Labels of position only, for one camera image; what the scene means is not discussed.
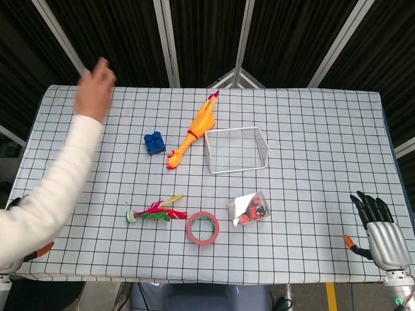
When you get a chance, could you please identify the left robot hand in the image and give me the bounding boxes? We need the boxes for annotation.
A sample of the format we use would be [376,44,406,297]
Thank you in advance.
[5,195,55,263]

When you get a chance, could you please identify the person's bare hand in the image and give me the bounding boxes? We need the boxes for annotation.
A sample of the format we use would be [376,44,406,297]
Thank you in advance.
[75,57,117,124]

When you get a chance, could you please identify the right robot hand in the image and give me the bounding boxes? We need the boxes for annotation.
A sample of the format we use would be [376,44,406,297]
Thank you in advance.
[343,190,411,270]

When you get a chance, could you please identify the person's white-sleeved forearm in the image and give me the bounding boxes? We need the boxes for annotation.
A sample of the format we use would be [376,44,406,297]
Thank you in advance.
[0,113,105,275]

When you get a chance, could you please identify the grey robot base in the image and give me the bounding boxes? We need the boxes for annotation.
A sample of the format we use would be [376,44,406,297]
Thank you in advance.
[129,282,272,311]

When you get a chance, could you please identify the colourful feather shuttlecock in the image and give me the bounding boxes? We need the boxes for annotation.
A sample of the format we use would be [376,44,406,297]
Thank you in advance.
[125,194,188,224]

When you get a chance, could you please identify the blue building block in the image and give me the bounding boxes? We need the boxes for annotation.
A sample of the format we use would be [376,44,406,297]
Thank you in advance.
[143,130,167,157]

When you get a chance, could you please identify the white checkered tablecloth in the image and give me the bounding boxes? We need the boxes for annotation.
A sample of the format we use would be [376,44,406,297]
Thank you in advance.
[5,84,415,286]

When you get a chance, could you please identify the yellow rubber chicken toy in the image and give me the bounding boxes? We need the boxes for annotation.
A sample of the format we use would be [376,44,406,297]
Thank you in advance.
[166,89,220,170]

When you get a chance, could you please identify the clear plastic box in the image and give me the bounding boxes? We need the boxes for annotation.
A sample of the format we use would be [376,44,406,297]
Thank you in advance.
[204,126,270,175]

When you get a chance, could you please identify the clear bag of small items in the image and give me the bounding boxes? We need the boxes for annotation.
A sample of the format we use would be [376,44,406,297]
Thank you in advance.
[227,190,272,227]

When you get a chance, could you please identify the red tape roll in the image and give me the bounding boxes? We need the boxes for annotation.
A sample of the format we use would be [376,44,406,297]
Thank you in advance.
[185,211,220,246]

